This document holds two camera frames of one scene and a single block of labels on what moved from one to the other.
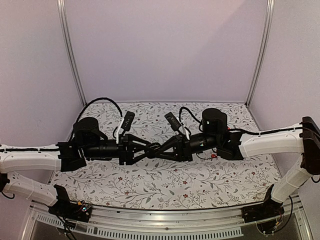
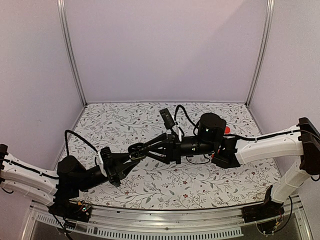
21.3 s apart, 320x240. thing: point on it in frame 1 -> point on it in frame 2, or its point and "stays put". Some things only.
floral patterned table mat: x=203 y=183 stays put
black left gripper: x=127 y=156 -> x=113 y=169
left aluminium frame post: x=61 y=6 stays put
